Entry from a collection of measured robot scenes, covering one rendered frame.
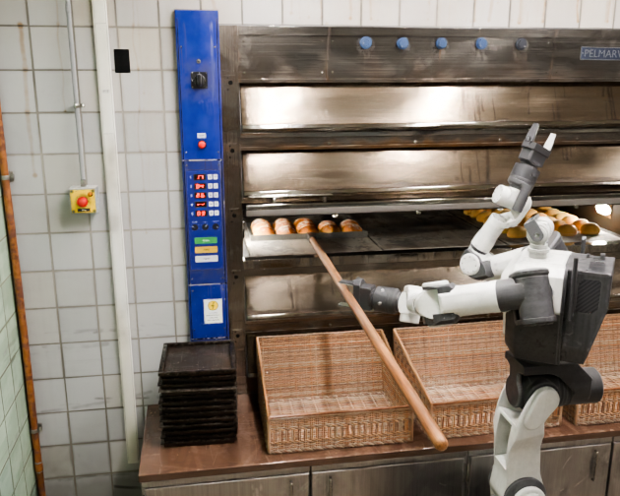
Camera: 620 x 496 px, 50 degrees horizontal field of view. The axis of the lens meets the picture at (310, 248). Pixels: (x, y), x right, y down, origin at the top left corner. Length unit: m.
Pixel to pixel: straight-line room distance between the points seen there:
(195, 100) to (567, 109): 1.55
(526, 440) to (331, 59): 1.56
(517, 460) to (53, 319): 1.82
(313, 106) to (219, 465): 1.40
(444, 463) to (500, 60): 1.62
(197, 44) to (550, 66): 1.45
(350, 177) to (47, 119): 1.18
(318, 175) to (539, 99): 0.99
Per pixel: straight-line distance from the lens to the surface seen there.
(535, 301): 1.87
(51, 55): 2.71
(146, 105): 2.67
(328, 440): 2.57
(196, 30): 2.63
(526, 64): 3.00
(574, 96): 3.11
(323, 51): 2.72
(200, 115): 2.63
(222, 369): 2.49
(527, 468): 2.33
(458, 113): 2.86
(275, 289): 2.83
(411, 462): 2.66
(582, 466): 2.97
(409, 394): 1.63
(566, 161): 3.12
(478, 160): 2.94
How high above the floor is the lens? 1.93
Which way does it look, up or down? 15 degrees down
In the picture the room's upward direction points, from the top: straight up
